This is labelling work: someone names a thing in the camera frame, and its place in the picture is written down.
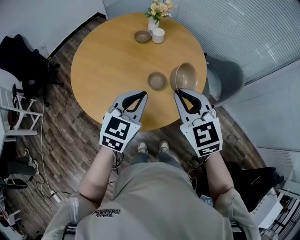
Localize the black office chair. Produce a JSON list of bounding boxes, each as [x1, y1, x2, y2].
[[0, 34, 64, 108], [187, 161, 285, 213]]

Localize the person's grey t-shirt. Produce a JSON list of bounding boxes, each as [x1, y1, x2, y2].
[[41, 161, 262, 240]]

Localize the black oval object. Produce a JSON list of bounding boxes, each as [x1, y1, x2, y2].
[[6, 178, 29, 190]]

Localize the person's left forearm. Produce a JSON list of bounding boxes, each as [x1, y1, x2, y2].
[[78, 147, 118, 204]]

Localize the white window blinds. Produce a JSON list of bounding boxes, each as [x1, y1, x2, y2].
[[168, 0, 300, 83]]

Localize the white power strip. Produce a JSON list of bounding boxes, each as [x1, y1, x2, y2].
[[50, 190, 62, 204]]

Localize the white box appliance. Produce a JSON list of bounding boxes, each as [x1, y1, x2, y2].
[[253, 194, 284, 229]]

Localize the grey armchair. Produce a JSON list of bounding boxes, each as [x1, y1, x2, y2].
[[202, 54, 245, 108]]

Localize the person's right shoe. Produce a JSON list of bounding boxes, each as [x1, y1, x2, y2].
[[158, 140, 170, 154]]

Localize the brown ceramic bowl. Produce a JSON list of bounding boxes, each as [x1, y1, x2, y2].
[[169, 62, 199, 92], [134, 30, 152, 44], [147, 71, 168, 91]]

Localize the black floor cable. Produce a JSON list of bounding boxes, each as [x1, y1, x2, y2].
[[35, 181, 72, 199]]

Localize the person's grey-blue trousers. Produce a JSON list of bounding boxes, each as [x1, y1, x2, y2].
[[130, 151, 183, 169]]

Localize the brown ball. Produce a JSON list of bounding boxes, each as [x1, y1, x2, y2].
[[8, 110, 21, 127]]

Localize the white desk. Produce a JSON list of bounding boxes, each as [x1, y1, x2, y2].
[[0, 114, 38, 155]]

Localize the person's left shoe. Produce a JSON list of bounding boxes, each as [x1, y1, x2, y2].
[[137, 140, 148, 154]]

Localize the white mug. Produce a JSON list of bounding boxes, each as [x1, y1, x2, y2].
[[149, 28, 165, 44]]

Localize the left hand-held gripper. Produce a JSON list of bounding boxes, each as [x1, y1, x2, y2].
[[98, 90, 149, 153]]

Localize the right hand-held gripper cable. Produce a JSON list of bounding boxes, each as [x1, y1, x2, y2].
[[188, 154, 211, 188]]

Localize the white shoulder strap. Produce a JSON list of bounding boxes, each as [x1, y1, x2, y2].
[[69, 198, 79, 223]]

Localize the white folding stool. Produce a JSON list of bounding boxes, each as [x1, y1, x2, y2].
[[0, 86, 44, 136]]

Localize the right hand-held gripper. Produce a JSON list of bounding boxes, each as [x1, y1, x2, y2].
[[173, 88, 223, 158]]

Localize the phone with blue screen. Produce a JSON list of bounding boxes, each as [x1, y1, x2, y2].
[[199, 193, 214, 207]]

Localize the white floor cable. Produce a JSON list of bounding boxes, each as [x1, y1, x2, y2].
[[23, 103, 63, 211]]

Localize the yellow and pink flower bouquet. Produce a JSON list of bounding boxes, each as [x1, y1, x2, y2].
[[144, 0, 175, 19]]

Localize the person's right forearm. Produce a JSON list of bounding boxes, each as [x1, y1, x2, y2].
[[203, 151, 235, 202]]

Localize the white vase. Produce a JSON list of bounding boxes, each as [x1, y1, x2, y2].
[[148, 16, 160, 31]]

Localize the left hand-held gripper cable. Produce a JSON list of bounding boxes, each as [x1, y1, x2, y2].
[[112, 151, 124, 176]]

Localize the hand-held gripper cable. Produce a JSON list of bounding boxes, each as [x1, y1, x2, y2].
[[188, 154, 211, 188], [112, 151, 124, 176]]

